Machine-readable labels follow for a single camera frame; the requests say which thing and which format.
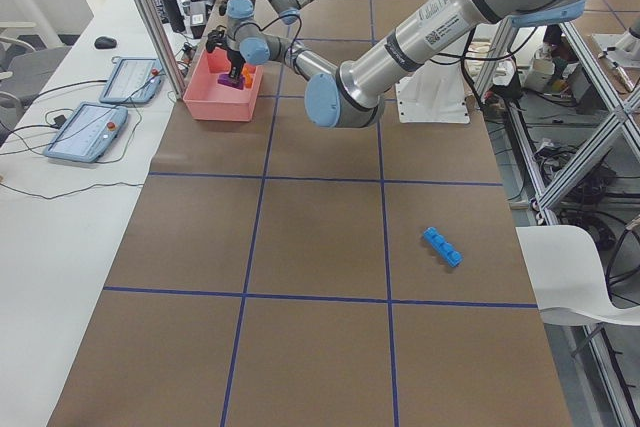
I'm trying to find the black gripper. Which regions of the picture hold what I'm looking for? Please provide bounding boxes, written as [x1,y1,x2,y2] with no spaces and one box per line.
[226,47,246,81]

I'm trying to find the orange block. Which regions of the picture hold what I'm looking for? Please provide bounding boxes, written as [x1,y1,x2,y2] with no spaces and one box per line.
[241,64,256,89]

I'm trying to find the purple block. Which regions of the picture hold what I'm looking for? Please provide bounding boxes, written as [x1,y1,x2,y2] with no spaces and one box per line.
[217,74,240,88]

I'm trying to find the long blue block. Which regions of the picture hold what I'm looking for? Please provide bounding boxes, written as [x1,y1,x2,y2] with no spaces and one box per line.
[422,227,463,268]

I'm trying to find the pink plastic box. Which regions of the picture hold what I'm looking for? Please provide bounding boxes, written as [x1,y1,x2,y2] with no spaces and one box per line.
[183,49,263,122]

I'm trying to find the black water bottle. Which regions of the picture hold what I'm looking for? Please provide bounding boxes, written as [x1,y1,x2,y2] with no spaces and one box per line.
[161,0,186,33]

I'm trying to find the far teach pendant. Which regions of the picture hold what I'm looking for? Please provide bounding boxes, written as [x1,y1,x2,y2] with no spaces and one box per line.
[99,57,163,105]

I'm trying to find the teach pendant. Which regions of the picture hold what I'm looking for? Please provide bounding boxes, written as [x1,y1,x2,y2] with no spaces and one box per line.
[99,57,163,105]
[43,102,129,163]

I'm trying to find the black computer mouse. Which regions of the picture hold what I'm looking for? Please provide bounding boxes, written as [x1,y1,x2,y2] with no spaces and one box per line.
[94,36,118,50]

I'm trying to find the near teach pendant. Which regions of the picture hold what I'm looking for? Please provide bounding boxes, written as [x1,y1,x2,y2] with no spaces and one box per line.
[43,102,129,163]

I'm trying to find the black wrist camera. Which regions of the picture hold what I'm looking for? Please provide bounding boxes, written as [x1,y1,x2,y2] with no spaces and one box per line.
[205,26,228,53]

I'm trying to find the aluminium frame post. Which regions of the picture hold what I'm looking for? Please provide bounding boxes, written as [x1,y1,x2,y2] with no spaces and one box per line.
[134,0,186,100]

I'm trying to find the white camera post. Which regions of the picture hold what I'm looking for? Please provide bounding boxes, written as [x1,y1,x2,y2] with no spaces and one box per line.
[395,62,470,124]

